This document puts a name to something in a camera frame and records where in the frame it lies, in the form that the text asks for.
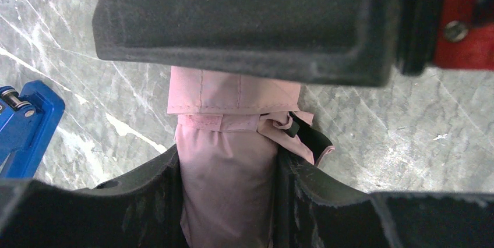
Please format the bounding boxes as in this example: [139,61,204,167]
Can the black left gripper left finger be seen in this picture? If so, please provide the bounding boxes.
[1,147,187,247]

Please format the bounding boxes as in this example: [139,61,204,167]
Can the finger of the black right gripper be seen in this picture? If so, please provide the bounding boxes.
[92,0,401,87]

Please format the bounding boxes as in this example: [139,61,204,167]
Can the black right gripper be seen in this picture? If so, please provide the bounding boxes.
[397,0,493,76]

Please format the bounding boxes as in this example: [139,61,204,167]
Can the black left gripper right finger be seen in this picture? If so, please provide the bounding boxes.
[273,149,493,247]

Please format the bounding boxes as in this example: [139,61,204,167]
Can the pink and black folding umbrella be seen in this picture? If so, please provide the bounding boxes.
[167,66,334,247]

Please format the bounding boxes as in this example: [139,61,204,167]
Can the blue black marker eraser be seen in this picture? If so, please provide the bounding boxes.
[1,80,65,179]

